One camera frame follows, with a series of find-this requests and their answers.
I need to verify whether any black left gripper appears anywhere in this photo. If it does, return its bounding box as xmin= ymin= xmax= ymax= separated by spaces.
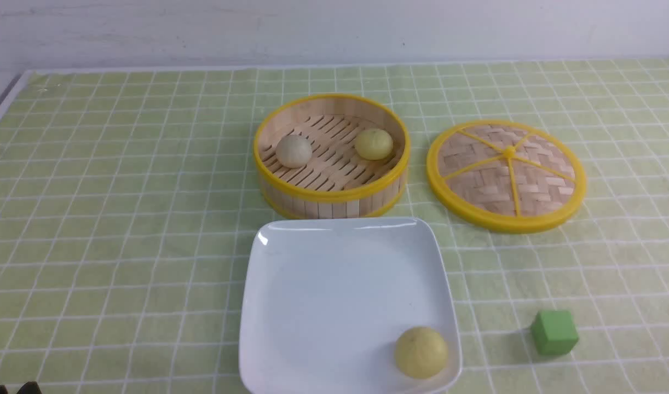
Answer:
xmin=0 ymin=381 xmax=42 ymax=394

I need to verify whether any beige steamed bun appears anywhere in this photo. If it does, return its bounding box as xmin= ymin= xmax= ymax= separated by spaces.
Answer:
xmin=275 ymin=135 xmax=313 ymax=168

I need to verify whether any yellow steamed bun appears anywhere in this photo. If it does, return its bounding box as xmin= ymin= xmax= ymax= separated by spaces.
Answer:
xmin=354 ymin=128 xmax=394 ymax=160
xmin=394 ymin=326 xmax=449 ymax=379

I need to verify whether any white square plate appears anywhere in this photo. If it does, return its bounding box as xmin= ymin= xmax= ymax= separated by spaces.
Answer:
xmin=239 ymin=217 xmax=463 ymax=393

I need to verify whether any yellow steamed bun on plate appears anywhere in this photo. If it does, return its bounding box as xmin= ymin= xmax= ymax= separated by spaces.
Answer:
xmin=394 ymin=326 xmax=449 ymax=379

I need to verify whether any green checkered tablecloth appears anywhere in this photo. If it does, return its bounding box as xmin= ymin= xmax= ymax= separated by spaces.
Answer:
xmin=0 ymin=59 xmax=669 ymax=393

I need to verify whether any bamboo steamer basket yellow rim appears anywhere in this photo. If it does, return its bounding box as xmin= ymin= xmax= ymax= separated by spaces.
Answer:
xmin=252 ymin=93 xmax=411 ymax=219

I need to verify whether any woven bamboo steamer lid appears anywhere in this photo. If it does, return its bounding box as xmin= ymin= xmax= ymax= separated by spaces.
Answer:
xmin=425 ymin=120 xmax=587 ymax=234

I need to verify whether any green cube block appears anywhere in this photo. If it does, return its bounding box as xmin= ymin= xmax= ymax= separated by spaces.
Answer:
xmin=530 ymin=310 xmax=579 ymax=356

